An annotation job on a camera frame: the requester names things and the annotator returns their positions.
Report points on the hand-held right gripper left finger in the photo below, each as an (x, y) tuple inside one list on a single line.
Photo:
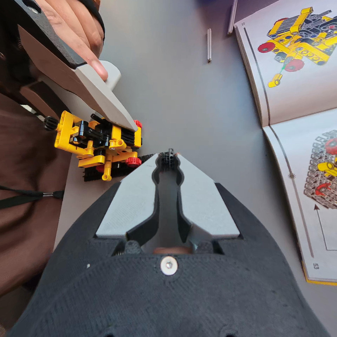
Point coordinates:
[(129, 205)]

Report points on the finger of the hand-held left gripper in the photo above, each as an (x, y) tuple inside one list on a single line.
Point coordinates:
[(87, 89), (34, 94)]

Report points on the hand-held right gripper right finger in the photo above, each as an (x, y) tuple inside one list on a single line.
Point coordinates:
[(208, 205)]

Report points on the yellow lego bulldozer model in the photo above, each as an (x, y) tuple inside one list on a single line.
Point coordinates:
[(65, 131)]

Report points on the black lego track strip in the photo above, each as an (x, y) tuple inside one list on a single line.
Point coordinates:
[(168, 157)]

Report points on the grey lego axle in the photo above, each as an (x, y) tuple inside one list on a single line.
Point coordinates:
[(232, 15), (209, 44)]

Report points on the lego instruction booklet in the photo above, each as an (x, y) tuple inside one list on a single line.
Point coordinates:
[(302, 105)]

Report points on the person's left hand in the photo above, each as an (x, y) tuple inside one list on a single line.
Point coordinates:
[(73, 31)]

